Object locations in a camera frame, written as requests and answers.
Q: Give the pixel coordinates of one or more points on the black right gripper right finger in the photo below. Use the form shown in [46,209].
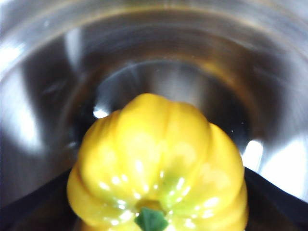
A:
[274,209]

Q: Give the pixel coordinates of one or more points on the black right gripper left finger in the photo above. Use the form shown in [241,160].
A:
[31,211]

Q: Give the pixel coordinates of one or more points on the yellow toy pumpkin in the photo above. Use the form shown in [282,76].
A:
[156,156]

